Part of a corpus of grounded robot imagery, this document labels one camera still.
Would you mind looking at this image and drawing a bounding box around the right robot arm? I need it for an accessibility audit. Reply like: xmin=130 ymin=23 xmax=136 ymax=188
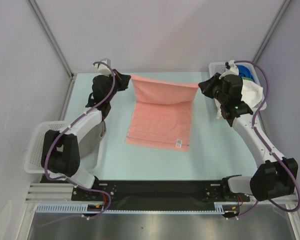
xmin=198 ymin=73 xmax=298 ymax=202

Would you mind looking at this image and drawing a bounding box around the grey terry towel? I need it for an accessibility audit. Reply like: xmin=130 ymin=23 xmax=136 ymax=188
xmin=78 ymin=121 xmax=107 ymax=159

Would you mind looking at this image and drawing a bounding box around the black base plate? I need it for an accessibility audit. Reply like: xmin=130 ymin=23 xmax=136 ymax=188
xmin=71 ymin=180 xmax=253 ymax=212

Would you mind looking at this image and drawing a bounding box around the white basket with towels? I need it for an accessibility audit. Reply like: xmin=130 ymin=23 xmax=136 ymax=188
xmin=208 ymin=61 xmax=266 ymax=107

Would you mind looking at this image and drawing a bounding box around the aluminium frame post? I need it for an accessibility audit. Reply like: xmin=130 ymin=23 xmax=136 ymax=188
xmin=252 ymin=0 xmax=293 ymax=63
xmin=26 ymin=0 xmax=74 ymax=79

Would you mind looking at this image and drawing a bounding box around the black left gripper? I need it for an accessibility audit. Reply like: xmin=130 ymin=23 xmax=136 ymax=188
xmin=104 ymin=69 xmax=130 ymax=102

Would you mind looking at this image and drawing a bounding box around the right aluminium frame post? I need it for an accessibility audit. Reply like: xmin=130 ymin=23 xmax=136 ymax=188
xmin=252 ymin=0 xmax=293 ymax=63

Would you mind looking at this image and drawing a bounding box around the aluminium rail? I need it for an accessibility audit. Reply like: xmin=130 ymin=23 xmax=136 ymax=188
xmin=25 ymin=183 xmax=298 ymax=205

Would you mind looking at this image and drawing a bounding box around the grey slotted cable duct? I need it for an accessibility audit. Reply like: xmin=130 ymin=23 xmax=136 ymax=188
xmin=35 ymin=203 xmax=104 ymax=214

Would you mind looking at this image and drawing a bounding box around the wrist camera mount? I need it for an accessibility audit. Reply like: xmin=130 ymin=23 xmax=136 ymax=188
xmin=219 ymin=60 xmax=239 ymax=80
xmin=92 ymin=58 xmax=114 ymax=77

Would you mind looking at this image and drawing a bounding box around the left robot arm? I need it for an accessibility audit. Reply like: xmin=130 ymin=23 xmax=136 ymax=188
xmin=41 ymin=69 xmax=132 ymax=200

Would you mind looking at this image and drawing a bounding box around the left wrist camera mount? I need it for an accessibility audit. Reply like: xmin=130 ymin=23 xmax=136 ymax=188
xmin=92 ymin=58 xmax=114 ymax=77

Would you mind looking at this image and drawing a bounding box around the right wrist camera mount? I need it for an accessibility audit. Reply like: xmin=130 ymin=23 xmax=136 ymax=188
xmin=219 ymin=60 xmax=239 ymax=80

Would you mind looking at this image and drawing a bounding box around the pink towel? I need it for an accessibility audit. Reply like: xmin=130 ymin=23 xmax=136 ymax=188
xmin=125 ymin=75 xmax=199 ymax=152

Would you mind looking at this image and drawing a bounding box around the blue towel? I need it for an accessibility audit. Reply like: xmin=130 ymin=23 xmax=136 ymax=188
xmin=237 ymin=65 xmax=254 ymax=81

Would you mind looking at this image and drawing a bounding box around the empty white perforated basket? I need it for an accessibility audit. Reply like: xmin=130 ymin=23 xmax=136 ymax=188
xmin=24 ymin=121 xmax=104 ymax=174

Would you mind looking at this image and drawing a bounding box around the left aluminium frame post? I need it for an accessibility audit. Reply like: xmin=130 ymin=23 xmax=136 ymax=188
xmin=26 ymin=0 xmax=74 ymax=79

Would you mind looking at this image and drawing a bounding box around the white towel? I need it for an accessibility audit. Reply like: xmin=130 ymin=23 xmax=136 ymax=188
xmin=213 ymin=79 xmax=264 ymax=120

